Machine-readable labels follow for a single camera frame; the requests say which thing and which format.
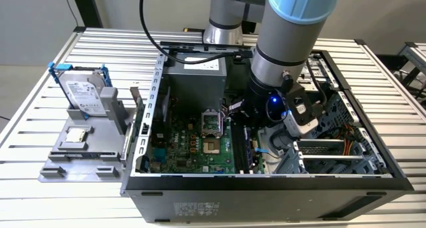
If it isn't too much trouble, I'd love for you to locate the neighbouring metal table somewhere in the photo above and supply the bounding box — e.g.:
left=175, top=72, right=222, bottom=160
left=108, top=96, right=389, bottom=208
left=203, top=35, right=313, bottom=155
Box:
left=395, top=41, right=426, bottom=99

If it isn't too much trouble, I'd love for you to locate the silver CPU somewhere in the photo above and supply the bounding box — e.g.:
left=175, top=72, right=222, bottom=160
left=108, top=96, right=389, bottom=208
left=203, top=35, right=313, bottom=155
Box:
left=64, top=129, right=90, bottom=143

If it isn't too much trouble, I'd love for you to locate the black RAM slot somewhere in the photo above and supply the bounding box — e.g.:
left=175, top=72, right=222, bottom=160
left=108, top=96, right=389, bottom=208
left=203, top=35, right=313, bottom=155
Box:
left=234, top=125, right=246, bottom=174
left=230, top=124, right=242, bottom=174
left=239, top=126, right=250, bottom=174

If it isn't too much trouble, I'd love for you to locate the green motherboard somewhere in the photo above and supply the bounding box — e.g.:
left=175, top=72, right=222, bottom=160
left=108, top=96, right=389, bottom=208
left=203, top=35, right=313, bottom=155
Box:
left=146, top=113, right=267, bottom=175

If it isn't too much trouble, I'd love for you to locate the black camera cable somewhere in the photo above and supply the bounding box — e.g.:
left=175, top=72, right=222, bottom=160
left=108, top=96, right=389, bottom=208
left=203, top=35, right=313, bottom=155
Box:
left=306, top=62, right=330, bottom=115

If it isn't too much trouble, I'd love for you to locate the black looped wire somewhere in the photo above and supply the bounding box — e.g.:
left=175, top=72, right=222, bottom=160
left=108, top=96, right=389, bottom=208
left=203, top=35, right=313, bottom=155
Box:
left=269, top=130, right=295, bottom=160

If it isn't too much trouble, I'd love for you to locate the metal socket cover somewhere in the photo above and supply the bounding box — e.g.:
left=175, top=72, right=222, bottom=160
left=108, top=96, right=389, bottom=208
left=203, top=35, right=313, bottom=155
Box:
left=200, top=110, right=223, bottom=138

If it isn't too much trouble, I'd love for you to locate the grey power supply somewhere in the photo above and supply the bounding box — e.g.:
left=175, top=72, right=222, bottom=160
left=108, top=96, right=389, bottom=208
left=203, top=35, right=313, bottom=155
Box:
left=163, top=52, right=229, bottom=114

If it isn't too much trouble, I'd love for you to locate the silver disk bay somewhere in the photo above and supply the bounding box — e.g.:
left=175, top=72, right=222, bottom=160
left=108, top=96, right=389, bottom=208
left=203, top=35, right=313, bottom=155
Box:
left=275, top=138, right=389, bottom=175

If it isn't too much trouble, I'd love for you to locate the black upright post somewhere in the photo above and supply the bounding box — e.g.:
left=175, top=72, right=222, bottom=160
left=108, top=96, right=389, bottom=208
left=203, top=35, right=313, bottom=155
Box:
left=68, top=0, right=104, bottom=29

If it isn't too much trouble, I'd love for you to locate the silver hard disk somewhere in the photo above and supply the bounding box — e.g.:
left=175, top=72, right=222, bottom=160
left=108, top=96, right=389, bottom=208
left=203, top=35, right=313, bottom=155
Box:
left=59, top=70, right=112, bottom=118

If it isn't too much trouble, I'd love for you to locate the green graphics card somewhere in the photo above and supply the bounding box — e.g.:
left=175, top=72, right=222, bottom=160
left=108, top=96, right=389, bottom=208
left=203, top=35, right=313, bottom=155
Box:
left=122, top=87, right=148, bottom=164

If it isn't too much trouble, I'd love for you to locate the CPU socket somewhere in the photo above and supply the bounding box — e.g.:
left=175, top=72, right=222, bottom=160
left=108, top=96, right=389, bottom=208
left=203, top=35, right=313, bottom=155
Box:
left=202, top=137, right=223, bottom=156

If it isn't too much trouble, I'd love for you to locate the black open PC case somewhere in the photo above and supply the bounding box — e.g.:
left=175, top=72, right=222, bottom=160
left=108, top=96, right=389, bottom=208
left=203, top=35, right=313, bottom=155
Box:
left=119, top=40, right=415, bottom=224

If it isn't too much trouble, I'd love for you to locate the blue chipset heatsink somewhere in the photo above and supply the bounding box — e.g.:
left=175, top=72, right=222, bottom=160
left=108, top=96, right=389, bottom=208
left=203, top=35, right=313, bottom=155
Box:
left=154, top=148, right=167, bottom=163

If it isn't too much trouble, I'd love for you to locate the silver drive bay cage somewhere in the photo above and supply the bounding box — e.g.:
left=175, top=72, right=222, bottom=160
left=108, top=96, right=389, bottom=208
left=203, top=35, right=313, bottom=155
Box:
left=299, top=52, right=335, bottom=92

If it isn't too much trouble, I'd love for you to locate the blue disk carrier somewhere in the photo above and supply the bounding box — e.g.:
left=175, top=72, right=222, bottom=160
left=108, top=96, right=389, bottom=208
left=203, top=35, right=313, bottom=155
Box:
left=47, top=62, right=114, bottom=121

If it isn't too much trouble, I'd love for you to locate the red yellow wire bundle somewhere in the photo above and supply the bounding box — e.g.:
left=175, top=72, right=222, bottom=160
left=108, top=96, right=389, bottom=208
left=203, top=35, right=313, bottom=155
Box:
left=338, top=124, right=359, bottom=157

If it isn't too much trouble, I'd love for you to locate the grey parts rack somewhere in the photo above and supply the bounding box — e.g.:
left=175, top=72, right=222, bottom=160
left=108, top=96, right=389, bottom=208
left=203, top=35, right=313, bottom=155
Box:
left=38, top=87, right=139, bottom=184

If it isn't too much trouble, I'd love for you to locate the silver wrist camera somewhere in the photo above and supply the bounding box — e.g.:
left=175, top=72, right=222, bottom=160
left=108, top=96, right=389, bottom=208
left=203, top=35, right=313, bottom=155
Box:
left=282, top=110, right=321, bottom=137

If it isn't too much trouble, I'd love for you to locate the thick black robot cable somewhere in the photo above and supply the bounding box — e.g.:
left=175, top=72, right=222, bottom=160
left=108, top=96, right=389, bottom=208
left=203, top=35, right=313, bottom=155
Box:
left=139, top=0, right=254, bottom=64

